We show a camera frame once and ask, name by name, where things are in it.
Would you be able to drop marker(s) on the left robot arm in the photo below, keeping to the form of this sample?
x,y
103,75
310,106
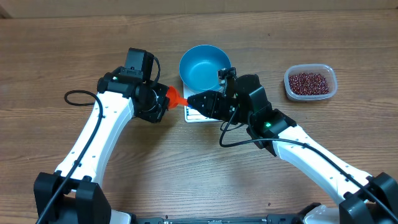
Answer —
x,y
73,193

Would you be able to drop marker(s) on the white digital kitchen scale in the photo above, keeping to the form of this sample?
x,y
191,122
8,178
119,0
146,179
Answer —
x,y
192,115

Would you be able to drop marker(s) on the blue metal bowl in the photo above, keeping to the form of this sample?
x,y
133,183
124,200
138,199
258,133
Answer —
x,y
199,67

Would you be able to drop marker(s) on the red scoop with blue handle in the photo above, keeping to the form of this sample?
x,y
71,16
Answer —
x,y
175,98

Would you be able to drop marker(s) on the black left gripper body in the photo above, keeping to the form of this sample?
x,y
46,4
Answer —
x,y
155,101

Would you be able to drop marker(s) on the clear plastic container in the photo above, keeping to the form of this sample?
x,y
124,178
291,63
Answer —
x,y
323,69

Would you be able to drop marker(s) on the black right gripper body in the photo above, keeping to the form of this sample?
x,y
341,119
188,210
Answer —
x,y
221,106

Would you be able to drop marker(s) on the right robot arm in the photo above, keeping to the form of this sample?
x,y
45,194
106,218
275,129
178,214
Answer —
x,y
359,196

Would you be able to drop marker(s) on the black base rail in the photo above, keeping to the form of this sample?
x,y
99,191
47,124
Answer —
x,y
269,219

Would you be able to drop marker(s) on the red beans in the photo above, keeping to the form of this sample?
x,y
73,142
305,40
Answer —
x,y
308,84

